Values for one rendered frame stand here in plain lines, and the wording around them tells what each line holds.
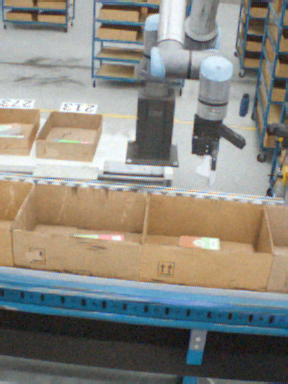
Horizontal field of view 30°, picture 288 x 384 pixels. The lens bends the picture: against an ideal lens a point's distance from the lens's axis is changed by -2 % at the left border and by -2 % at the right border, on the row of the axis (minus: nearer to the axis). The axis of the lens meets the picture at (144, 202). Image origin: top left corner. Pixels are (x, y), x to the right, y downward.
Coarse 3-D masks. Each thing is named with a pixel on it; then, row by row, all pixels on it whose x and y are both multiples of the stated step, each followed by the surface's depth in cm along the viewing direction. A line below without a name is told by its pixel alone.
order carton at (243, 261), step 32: (160, 224) 192; (192, 224) 191; (224, 224) 190; (256, 224) 189; (160, 256) 163; (192, 256) 162; (224, 256) 161; (256, 256) 161; (224, 288) 168; (256, 288) 167
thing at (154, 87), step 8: (136, 64) 265; (136, 72) 256; (136, 80) 249; (144, 80) 249; (152, 80) 249; (160, 80) 250; (168, 80) 250; (176, 80) 251; (152, 88) 258; (160, 88) 258
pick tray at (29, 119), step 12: (0, 108) 297; (12, 108) 297; (36, 108) 298; (0, 120) 300; (12, 120) 300; (24, 120) 301; (36, 120) 286; (24, 132) 292; (36, 132) 289; (0, 144) 266; (12, 144) 267; (24, 144) 267
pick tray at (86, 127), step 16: (64, 112) 296; (80, 112) 296; (48, 128) 291; (64, 128) 299; (80, 128) 300; (96, 128) 299; (48, 144) 264; (64, 144) 264; (80, 144) 263; (96, 144) 278; (64, 160) 268; (80, 160) 268
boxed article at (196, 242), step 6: (186, 240) 186; (192, 240) 187; (198, 240) 187; (204, 240) 187; (210, 240) 187; (216, 240) 187; (186, 246) 183; (192, 246) 184; (198, 246) 184; (204, 246) 184; (210, 246) 184; (216, 246) 184
